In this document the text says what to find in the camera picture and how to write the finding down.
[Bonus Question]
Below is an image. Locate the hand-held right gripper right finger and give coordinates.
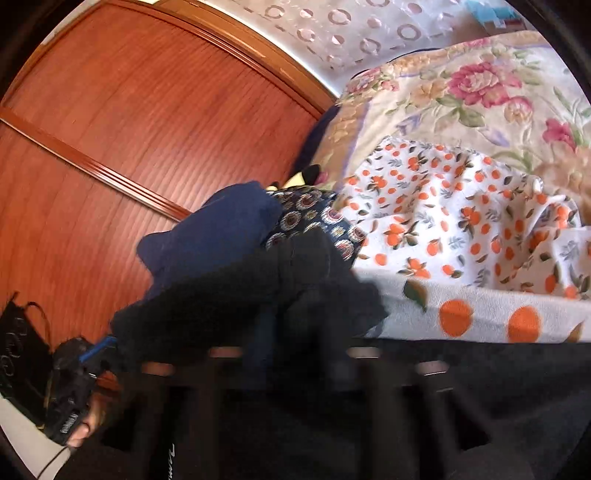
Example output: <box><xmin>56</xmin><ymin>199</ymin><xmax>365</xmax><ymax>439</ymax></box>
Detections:
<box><xmin>344</xmin><ymin>344</ymin><xmax>492</xmax><ymax>480</ymax></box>

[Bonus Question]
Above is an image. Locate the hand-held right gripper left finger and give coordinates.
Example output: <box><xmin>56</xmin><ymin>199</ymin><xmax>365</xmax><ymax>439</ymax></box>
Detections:
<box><xmin>99</xmin><ymin>346</ymin><xmax>259</xmax><ymax>480</ymax></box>

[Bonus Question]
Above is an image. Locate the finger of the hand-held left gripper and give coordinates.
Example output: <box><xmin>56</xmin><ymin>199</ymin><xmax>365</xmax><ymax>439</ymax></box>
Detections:
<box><xmin>79</xmin><ymin>336</ymin><xmax>119</xmax><ymax>364</ymax></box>

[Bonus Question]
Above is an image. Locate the black garment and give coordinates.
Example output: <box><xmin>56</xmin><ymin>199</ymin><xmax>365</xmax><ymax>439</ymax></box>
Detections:
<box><xmin>111</xmin><ymin>228</ymin><xmax>389</xmax><ymax>386</ymax></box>

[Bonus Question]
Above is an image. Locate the person's left hand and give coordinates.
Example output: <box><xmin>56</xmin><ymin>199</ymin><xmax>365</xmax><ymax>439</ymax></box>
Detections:
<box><xmin>68</xmin><ymin>399</ymin><xmax>100</xmax><ymax>449</ymax></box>

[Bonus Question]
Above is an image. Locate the navy blue garment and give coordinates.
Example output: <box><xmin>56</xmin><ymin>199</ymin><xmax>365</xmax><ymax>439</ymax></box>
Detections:
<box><xmin>136</xmin><ymin>181</ymin><xmax>283</xmax><ymax>301</ymax></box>

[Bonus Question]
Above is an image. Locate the dark cloth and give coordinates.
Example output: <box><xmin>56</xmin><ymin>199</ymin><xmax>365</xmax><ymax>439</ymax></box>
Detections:
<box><xmin>351</xmin><ymin>339</ymin><xmax>591</xmax><ymax>480</ymax></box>

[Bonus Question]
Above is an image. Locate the white orange-print bed sheet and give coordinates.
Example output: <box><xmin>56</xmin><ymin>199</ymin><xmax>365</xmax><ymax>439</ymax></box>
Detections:
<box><xmin>339</xmin><ymin>138</ymin><xmax>591</xmax><ymax>344</ymax></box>

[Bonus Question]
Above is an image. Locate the dark circle-patterned garment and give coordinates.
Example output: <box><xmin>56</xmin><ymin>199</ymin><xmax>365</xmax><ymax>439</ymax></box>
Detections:
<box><xmin>263</xmin><ymin>187</ymin><xmax>369</xmax><ymax>269</ymax></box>

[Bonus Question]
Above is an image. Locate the black and yellow cloth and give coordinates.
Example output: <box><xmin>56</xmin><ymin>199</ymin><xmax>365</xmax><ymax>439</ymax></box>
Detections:
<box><xmin>287</xmin><ymin>164</ymin><xmax>327</xmax><ymax>191</ymax></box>

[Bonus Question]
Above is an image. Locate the wooden wardrobe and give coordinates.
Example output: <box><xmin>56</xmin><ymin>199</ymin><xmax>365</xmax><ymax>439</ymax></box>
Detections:
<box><xmin>0</xmin><ymin>0</ymin><xmax>340</xmax><ymax>402</ymax></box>

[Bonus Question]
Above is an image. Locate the blue bed sheet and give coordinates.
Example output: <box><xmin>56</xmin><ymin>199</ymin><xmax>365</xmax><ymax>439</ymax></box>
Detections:
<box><xmin>293</xmin><ymin>104</ymin><xmax>345</xmax><ymax>174</ymax></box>

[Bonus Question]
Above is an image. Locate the floral blanket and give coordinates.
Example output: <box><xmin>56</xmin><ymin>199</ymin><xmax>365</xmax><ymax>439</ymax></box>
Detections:
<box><xmin>318</xmin><ymin>32</ymin><xmax>591</xmax><ymax>206</ymax></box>

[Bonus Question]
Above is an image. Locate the blue box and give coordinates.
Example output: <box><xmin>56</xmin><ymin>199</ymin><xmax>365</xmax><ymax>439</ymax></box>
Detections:
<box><xmin>464</xmin><ymin>0</ymin><xmax>526</xmax><ymax>36</ymax></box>

